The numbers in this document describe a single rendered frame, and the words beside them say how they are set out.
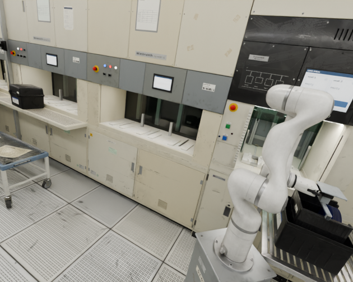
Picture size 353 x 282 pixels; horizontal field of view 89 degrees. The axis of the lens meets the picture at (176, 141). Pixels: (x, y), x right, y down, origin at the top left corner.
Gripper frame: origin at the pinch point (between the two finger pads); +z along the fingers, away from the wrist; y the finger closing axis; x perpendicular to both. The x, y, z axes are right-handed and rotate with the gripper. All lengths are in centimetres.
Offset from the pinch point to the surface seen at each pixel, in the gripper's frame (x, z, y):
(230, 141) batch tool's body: -1, -56, -39
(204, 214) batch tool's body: -77, -60, -38
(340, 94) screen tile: 48, -3, -39
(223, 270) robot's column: -33, -35, 42
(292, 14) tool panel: 87, -42, -38
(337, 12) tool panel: 89, -20, -39
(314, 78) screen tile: 54, -18, -38
